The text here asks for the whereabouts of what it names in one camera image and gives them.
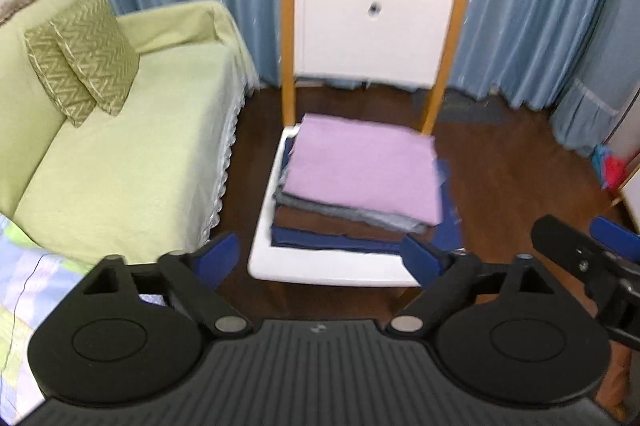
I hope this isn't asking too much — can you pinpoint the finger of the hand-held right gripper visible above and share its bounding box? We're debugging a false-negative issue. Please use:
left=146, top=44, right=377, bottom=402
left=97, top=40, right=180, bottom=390
left=589, top=216, right=640, bottom=264
left=531, top=215, right=627, bottom=307

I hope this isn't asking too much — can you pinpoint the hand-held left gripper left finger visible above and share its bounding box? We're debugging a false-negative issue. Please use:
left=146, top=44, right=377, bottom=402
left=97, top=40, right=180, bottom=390
left=80, top=232, right=253, bottom=337

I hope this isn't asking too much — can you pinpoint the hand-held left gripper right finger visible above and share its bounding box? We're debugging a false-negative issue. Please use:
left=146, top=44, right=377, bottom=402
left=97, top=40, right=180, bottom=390
left=385, top=233, right=556, bottom=336

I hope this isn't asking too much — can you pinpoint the purple shirt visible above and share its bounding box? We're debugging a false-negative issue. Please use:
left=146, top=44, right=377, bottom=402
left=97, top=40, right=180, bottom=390
left=282, top=115, right=443, bottom=227

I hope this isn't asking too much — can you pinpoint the stack of folded clothes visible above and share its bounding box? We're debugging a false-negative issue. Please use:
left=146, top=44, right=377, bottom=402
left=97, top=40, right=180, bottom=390
left=270, top=158, right=463, bottom=254

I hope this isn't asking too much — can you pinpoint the white furniture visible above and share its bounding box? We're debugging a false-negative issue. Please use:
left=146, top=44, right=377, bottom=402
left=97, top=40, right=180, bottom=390
left=612, top=146, right=640, bottom=227

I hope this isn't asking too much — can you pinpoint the grey folded garment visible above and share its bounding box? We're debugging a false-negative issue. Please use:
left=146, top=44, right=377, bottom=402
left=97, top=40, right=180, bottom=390
left=272, top=186, right=431, bottom=234

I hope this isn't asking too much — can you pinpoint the red and blue toy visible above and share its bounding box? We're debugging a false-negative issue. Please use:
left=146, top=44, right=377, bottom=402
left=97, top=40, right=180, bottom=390
left=590, top=143, right=626, bottom=192

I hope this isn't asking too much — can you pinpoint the dark brown folded garment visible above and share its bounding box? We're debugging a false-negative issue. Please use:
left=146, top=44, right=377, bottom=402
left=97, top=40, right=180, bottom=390
left=274, top=205, right=406, bottom=239

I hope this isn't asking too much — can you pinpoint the sofa with green cover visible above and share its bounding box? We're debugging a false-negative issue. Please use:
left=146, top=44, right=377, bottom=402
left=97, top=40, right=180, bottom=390
left=0, top=0, right=258, bottom=267

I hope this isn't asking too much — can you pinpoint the dark rug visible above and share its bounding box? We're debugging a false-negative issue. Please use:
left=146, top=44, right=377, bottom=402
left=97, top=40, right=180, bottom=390
left=440, top=91, right=511, bottom=127

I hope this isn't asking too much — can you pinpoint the checked blue green blanket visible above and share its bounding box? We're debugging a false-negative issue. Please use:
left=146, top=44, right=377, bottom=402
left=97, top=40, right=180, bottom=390
left=0, top=213, right=166, bottom=422

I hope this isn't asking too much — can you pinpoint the green zigzag pillow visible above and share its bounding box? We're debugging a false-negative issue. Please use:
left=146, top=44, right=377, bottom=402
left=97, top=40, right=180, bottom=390
left=24, top=23, right=96, bottom=128
left=50, top=0, right=141, bottom=117

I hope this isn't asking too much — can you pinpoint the white chair with wooden frame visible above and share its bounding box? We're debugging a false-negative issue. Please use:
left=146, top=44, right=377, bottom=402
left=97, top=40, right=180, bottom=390
left=248, top=0, right=476, bottom=289

